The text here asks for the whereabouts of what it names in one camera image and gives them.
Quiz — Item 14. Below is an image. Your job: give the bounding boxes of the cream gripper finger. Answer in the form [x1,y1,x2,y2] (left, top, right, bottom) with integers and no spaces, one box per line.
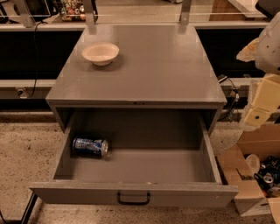
[241,73,280,130]
[236,38,259,62]

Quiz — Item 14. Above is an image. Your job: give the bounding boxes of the blue pepsi can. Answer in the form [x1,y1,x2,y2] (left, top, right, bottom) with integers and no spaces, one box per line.
[73,137,109,158]

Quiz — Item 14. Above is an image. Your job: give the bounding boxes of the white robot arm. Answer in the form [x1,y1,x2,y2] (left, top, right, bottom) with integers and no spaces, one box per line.
[236,12,280,131]

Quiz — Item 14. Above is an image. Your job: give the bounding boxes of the grey cabinet with counter top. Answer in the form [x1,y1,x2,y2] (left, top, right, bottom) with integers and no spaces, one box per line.
[46,24,226,130]

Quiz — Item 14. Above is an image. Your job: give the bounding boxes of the grey open top drawer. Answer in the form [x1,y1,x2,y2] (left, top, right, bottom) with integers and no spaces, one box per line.
[30,110,238,207]

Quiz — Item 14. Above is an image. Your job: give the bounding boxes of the cardboard box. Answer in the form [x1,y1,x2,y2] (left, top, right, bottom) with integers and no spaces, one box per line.
[217,124,280,224]

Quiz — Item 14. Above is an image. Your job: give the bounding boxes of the white plastic lid in box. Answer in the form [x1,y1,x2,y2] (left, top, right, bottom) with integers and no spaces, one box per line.
[245,154,260,174]

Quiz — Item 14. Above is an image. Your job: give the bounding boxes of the cans in cardboard box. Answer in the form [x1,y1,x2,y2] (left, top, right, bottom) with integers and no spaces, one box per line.
[254,156,280,198]

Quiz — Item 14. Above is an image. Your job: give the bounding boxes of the white bowl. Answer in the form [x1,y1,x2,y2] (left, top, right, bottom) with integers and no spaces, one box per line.
[81,42,119,66]

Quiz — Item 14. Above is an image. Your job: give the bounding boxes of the black cables right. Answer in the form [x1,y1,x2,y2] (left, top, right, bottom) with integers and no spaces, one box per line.
[217,73,241,122]

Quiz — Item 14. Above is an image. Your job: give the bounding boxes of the grey metal post right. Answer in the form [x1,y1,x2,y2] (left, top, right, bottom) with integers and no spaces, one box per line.
[179,0,192,28]

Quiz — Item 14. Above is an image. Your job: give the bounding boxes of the grey metal post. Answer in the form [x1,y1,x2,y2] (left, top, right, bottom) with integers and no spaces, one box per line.
[83,0,95,32]
[179,0,192,28]

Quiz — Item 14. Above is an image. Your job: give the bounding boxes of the grey metal post left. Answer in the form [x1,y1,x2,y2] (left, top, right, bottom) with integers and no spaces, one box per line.
[83,0,95,32]

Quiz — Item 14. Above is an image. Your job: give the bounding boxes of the black drawer handle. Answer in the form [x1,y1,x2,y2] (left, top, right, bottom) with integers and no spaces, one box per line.
[116,192,151,206]

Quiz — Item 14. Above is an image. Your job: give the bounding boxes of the wire basket of snacks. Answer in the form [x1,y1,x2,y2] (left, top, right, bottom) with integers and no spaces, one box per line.
[59,0,86,22]

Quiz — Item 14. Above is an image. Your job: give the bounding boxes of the black power cable left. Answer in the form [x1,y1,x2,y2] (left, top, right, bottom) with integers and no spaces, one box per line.
[27,20,47,99]

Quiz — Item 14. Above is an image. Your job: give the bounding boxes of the wall power outlet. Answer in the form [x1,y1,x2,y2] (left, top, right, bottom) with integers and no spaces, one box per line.
[16,87,28,99]

